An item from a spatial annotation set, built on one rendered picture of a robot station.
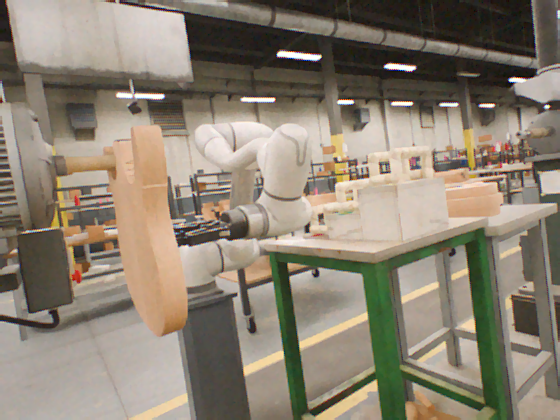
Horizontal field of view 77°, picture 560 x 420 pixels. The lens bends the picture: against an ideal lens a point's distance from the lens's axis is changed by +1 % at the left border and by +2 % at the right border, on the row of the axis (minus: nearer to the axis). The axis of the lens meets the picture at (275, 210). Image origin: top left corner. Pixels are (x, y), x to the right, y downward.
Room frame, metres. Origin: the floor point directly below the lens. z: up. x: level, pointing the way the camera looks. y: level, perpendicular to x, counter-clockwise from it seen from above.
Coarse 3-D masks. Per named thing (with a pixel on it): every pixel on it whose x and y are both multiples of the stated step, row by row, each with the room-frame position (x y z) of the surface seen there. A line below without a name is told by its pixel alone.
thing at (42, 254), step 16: (32, 240) 0.87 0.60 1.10; (48, 240) 0.89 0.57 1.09; (64, 240) 0.92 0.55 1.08; (32, 256) 0.87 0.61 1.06; (48, 256) 0.88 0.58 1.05; (64, 256) 0.90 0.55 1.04; (32, 272) 0.86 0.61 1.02; (48, 272) 0.88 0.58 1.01; (64, 272) 0.90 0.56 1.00; (32, 288) 0.86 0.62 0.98; (48, 288) 0.88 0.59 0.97; (64, 288) 0.89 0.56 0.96; (32, 304) 0.86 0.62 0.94; (48, 304) 0.87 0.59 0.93; (64, 304) 0.89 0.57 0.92; (0, 320) 0.82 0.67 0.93; (16, 320) 0.84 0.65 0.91; (32, 320) 0.87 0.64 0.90
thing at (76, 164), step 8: (72, 160) 0.75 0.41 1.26; (80, 160) 0.76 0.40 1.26; (88, 160) 0.77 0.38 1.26; (96, 160) 0.77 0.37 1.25; (104, 160) 0.78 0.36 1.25; (112, 160) 0.79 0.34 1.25; (72, 168) 0.75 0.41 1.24; (80, 168) 0.76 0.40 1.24; (88, 168) 0.77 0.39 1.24; (96, 168) 0.78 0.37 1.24; (104, 168) 0.79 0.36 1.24; (112, 168) 0.80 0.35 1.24
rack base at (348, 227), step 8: (328, 216) 1.27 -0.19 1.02; (336, 216) 1.23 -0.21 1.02; (344, 216) 1.20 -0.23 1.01; (352, 216) 1.17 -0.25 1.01; (328, 224) 1.27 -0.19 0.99; (336, 224) 1.24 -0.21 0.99; (344, 224) 1.21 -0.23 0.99; (352, 224) 1.18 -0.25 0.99; (360, 224) 1.15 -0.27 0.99; (328, 232) 1.28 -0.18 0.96; (336, 232) 1.24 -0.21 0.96; (344, 232) 1.21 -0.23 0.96; (352, 232) 1.18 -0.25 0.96; (360, 232) 1.15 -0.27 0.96; (344, 240) 1.22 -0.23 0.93; (352, 240) 1.19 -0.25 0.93; (360, 240) 1.16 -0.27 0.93
